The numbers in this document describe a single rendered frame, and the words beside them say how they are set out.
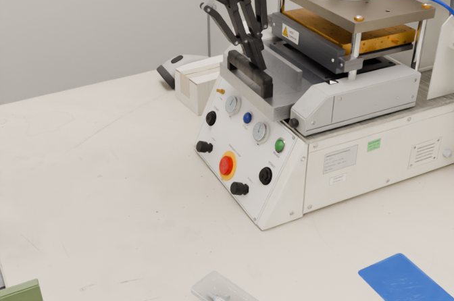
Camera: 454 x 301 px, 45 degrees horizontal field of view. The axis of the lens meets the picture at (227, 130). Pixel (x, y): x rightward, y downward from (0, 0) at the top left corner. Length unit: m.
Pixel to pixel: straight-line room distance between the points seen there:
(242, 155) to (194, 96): 0.33
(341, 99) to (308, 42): 0.15
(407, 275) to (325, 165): 0.23
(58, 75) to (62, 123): 1.10
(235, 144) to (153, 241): 0.26
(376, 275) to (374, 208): 0.18
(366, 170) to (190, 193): 0.35
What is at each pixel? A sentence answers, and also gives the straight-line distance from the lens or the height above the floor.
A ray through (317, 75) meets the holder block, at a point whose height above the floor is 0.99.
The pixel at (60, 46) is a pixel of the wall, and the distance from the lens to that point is 2.45.
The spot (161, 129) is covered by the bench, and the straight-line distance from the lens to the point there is 1.33.
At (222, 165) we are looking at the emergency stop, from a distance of 1.11.
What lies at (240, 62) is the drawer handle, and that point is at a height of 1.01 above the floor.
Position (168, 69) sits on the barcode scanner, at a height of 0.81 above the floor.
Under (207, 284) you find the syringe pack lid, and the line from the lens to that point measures 0.90.
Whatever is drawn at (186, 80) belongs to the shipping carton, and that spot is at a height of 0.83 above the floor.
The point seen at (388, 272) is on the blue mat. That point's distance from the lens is 0.98.
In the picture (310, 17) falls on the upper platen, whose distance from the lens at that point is 1.12.
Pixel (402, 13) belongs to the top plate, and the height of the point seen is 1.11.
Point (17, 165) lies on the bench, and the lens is 1.28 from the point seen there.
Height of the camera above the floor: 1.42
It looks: 31 degrees down
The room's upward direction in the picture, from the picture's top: straight up
